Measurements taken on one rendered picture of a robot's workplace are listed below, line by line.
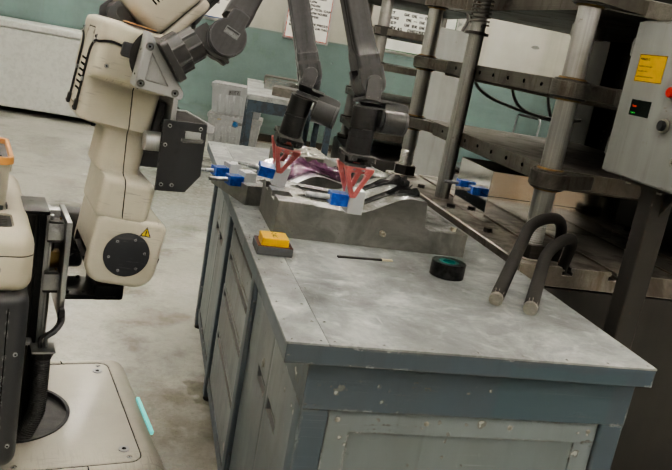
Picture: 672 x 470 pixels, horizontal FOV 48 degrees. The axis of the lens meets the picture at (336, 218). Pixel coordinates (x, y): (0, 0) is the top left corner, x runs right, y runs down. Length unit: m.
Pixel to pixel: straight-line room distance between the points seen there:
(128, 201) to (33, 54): 6.73
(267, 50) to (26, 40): 2.61
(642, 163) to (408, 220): 0.60
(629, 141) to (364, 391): 1.07
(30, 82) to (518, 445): 7.45
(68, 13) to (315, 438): 8.16
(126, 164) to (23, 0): 7.62
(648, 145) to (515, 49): 7.58
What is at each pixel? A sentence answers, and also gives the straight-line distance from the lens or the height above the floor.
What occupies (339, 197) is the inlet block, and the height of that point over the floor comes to 0.94.
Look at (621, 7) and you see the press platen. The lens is 2.19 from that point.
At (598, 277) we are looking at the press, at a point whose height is 0.77.
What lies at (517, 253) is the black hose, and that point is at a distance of 1.80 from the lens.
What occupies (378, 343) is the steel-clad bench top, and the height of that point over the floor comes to 0.80.
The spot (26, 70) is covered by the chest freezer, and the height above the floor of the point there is 0.46.
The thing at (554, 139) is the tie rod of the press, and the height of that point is 1.13.
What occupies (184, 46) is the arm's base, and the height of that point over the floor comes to 1.21.
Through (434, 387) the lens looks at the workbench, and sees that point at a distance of 1.34.
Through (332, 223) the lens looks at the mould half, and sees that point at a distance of 1.82.
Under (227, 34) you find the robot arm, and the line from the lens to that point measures 1.56.
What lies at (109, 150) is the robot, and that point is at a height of 0.95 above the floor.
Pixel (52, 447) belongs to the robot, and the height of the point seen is 0.28.
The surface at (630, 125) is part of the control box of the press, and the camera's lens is 2.08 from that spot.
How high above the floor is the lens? 1.27
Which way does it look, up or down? 13 degrees down
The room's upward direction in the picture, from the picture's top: 10 degrees clockwise
